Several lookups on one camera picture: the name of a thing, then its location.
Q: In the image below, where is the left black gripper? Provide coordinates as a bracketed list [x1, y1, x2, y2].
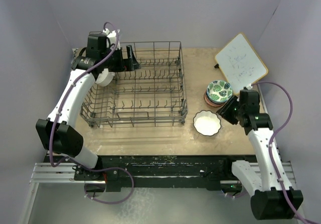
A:
[100, 45, 140, 73]

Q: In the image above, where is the orange red patterned bowl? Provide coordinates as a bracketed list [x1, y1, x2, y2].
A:
[204, 94, 224, 107]

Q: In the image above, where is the green leaf patterned bowl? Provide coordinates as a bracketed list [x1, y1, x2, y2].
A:
[206, 80, 233, 103]

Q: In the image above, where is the white fluted bowl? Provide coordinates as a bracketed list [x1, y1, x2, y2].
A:
[193, 110, 222, 136]

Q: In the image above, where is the white cup with handle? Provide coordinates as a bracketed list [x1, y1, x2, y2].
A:
[95, 68, 115, 87]

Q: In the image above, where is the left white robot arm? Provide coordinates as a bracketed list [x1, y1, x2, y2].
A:
[36, 29, 140, 180]

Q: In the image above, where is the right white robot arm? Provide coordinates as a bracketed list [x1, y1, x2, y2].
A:
[217, 88, 303, 220]

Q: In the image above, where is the grey wire dish rack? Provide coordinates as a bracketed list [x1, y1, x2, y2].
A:
[80, 41, 188, 127]

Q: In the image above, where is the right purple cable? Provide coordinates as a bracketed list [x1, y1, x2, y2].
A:
[222, 81, 321, 224]

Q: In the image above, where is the purple cable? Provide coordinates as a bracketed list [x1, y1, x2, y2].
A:
[49, 22, 135, 204]
[222, 81, 321, 224]

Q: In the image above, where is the small whiteboard yellow frame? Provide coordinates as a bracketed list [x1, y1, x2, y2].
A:
[215, 32, 268, 95]

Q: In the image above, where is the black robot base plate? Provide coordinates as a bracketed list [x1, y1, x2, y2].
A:
[72, 155, 256, 192]

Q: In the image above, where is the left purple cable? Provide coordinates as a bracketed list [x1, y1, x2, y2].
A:
[49, 22, 135, 204]

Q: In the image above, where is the aluminium rail frame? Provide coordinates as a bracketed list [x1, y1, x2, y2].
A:
[19, 161, 306, 224]

